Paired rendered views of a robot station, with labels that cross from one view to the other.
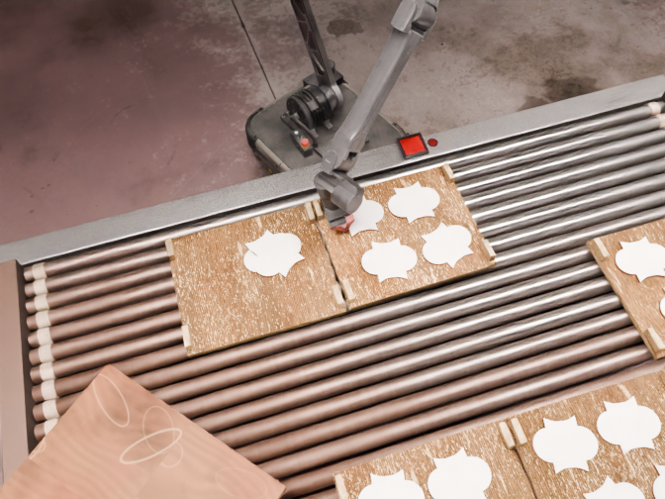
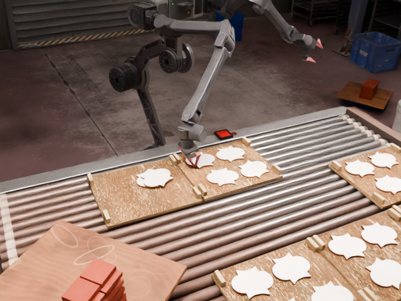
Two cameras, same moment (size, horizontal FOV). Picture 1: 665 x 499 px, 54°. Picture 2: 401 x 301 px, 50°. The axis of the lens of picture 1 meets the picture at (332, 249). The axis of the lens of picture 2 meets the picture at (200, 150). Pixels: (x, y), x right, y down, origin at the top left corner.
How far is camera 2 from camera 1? 0.82 m
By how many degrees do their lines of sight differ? 28
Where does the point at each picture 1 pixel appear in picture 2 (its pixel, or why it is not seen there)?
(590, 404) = (354, 228)
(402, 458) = (253, 262)
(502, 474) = (315, 264)
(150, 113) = not seen: hidden behind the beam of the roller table
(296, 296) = (171, 195)
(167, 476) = not seen: hidden behind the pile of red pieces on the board
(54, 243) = (13, 184)
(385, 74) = (213, 69)
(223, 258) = (123, 183)
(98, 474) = (59, 272)
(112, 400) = (65, 236)
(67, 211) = not seen: outside the picture
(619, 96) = (324, 113)
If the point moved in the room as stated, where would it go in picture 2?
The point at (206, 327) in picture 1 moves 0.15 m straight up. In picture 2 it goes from (117, 212) to (114, 183)
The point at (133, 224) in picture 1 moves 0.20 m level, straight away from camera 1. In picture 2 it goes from (64, 173) to (45, 154)
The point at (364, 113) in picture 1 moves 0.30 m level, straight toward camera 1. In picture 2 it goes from (203, 89) to (213, 121)
